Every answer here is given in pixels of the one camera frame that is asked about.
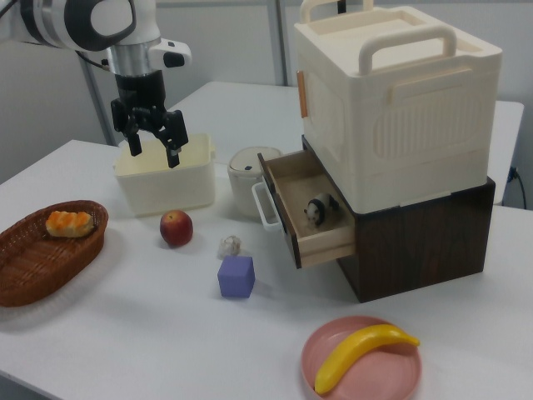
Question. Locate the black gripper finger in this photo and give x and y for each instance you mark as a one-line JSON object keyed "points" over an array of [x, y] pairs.
{"points": [[134, 133], [174, 137]]}

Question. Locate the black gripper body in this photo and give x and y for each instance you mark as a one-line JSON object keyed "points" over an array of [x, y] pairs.
{"points": [[139, 89]]}

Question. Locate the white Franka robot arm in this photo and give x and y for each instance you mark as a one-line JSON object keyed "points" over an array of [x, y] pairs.
{"points": [[62, 21]]}

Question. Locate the white plastic storage bin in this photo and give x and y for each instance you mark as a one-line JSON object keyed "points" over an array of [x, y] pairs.
{"points": [[166, 191]]}

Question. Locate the small white trash can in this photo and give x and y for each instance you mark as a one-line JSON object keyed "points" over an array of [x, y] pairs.
{"points": [[241, 183]]}

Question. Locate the red apple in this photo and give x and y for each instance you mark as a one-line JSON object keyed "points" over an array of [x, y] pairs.
{"points": [[176, 228]]}

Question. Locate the toy bread loaf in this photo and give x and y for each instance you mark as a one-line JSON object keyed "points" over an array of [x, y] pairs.
{"points": [[68, 224]]}

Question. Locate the white garlic bulb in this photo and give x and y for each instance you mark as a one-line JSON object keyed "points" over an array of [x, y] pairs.
{"points": [[229, 246]]}

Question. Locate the purple cube block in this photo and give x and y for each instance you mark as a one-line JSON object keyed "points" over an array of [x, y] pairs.
{"points": [[235, 278]]}

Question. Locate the toy panda figure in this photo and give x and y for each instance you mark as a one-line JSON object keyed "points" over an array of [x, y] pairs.
{"points": [[318, 208]]}

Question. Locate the brown wicker basket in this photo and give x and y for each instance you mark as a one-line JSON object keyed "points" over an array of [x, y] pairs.
{"points": [[37, 271]]}

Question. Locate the cream plastic storage box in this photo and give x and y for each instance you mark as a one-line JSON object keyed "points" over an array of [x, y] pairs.
{"points": [[416, 125]]}

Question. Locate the dark brown wooden cabinet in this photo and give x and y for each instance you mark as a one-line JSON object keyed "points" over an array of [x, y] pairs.
{"points": [[416, 250]]}

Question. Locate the yellow toy banana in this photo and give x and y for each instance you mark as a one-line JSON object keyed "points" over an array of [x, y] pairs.
{"points": [[354, 354]]}

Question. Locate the pink plate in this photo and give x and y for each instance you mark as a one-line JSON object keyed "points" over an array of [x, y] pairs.
{"points": [[375, 375]]}

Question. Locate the black camera stand pole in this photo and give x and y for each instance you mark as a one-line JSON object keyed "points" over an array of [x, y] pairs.
{"points": [[341, 6]]}

